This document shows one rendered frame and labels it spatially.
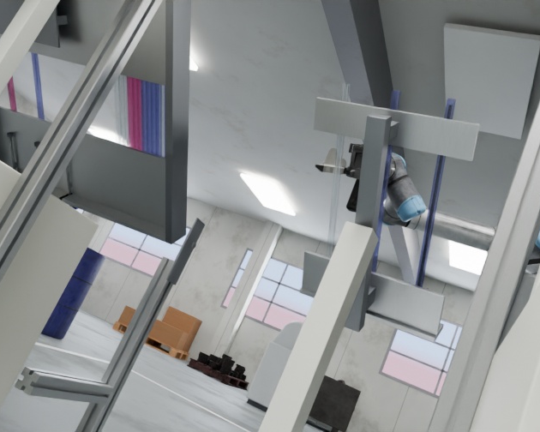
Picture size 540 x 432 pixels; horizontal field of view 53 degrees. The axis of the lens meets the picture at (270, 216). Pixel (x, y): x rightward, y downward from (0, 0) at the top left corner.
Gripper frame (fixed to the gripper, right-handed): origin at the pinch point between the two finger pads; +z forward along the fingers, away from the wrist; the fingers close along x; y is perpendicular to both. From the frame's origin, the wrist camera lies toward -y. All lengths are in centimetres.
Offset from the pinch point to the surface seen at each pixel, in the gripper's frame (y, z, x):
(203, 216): -233, -794, -617
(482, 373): -12, 55, 43
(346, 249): -12.4, 16.0, 10.5
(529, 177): 9, 42, 42
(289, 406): -40, 31, 12
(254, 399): -347, -446, -240
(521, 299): -14.2, 6.2, 42.6
